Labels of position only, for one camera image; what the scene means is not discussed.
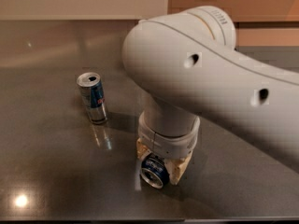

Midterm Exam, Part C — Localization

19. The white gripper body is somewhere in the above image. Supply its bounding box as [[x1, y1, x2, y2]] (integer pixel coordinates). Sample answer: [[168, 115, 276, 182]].
[[138, 114, 200, 160]]

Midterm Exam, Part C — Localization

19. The blue pepsi can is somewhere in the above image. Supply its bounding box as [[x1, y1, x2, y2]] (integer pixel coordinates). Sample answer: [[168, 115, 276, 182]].
[[140, 153, 169, 189]]

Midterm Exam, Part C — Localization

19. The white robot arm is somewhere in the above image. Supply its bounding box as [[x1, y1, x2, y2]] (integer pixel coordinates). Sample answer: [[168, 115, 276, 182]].
[[122, 6, 299, 189]]

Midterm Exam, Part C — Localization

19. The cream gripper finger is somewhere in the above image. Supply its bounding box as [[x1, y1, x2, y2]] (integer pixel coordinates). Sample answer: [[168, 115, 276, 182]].
[[164, 153, 192, 185], [136, 138, 151, 161]]

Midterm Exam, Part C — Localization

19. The silver blue red bull can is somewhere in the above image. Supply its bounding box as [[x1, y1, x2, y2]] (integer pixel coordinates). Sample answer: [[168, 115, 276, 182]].
[[77, 72, 108, 124]]

